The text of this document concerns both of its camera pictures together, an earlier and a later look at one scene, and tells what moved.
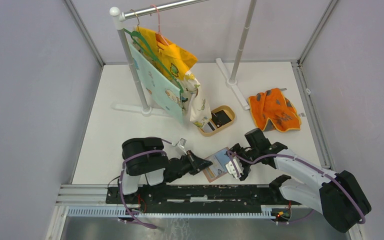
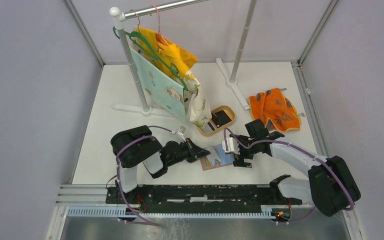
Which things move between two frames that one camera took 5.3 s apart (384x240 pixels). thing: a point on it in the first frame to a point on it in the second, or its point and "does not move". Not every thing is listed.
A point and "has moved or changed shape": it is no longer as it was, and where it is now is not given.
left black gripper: x=198 y=163 to x=195 y=151
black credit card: x=220 y=118 does not move
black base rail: x=197 y=198 does not move
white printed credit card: x=219 y=160 has moved or changed shape
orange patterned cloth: x=271 y=110 does not move
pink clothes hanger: x=159 y=36 does not move
